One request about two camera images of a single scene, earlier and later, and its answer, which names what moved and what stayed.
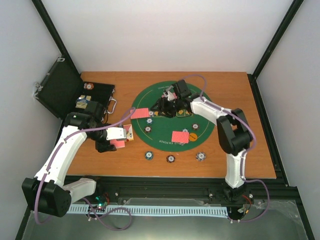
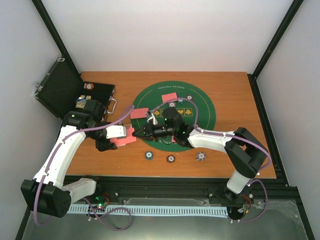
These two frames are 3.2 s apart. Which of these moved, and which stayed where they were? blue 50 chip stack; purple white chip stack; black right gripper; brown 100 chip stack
Moved: black right gripper
Stayed: blue 50 chip stack; brown 100 chip stack; purple white chip stack
